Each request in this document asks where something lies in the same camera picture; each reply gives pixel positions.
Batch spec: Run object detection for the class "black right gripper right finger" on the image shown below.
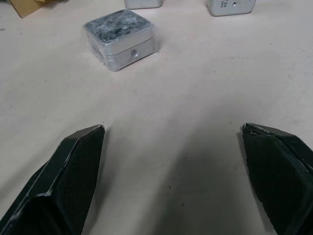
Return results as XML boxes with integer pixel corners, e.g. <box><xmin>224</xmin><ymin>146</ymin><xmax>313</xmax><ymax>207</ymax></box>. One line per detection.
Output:
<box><xmin>240</xmin><ymin>122</ymin><xmax>313</xmax><ymax>235</ymax></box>

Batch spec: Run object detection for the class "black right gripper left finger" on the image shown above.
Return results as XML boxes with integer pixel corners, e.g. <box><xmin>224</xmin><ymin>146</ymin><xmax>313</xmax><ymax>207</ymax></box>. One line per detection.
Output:
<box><xmin>0</xmin><ymin>124</ymin><xmax>106</xmax><ymax>235</ymax></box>

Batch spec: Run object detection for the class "grey junction box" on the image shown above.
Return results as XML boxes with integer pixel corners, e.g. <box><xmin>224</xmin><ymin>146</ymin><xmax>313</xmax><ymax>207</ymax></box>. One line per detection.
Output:
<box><xmin>81</xmin><ymin>9</ymin><xmax>158</xmax><ymax>72</ymax></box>

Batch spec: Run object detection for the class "wooden rack with metal blocks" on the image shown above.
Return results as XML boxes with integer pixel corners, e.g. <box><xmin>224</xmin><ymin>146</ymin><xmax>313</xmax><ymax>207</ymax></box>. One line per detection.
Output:
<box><xmin>4</xmin><ymin>0</ymin><xmax>58</xmax><ymax>19</ymax></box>

